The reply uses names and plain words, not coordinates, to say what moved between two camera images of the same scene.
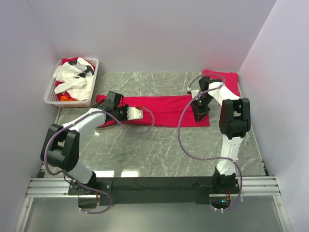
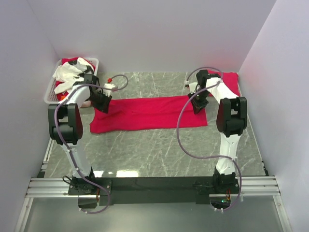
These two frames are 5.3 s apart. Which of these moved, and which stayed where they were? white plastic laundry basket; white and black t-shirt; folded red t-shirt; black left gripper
Moved: black left gripper
Stayed: white plastic laundry basket; folded red t-shirt; white and black t-shirt
